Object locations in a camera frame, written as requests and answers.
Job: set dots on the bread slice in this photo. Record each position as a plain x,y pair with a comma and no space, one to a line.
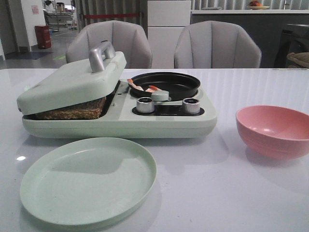
86,110

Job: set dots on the breakfast maker hinged lid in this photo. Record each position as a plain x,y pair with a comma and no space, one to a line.
72,84

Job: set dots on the pink bowl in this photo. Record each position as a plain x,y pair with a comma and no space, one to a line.
274,131

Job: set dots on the mint green breakfast maker base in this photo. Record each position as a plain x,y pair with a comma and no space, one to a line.
120,121

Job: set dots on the left silver control knob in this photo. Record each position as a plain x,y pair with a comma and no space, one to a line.
145,105

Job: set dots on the silver control knob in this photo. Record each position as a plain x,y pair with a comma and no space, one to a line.
191,106
145,105

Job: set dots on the right silver control knob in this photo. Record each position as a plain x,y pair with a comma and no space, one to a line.
191,106

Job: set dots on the black round frying pan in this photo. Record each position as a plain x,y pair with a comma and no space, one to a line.
179,85

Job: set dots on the left grey upholstered chair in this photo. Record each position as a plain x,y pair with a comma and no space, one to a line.
126,37

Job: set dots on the grey upholstered chair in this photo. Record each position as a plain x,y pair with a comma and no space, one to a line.
214,44
126,37

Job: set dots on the mint green round plate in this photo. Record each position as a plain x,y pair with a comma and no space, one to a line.
88,183

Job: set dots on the right grey upholstered chair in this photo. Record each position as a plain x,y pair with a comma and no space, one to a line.
214,44

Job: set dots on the white cabinet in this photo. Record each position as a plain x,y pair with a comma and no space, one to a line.
166,19

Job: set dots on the red bin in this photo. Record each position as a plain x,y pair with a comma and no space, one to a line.
43,36

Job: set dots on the fruit plate on counter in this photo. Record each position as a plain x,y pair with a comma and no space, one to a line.
256,5

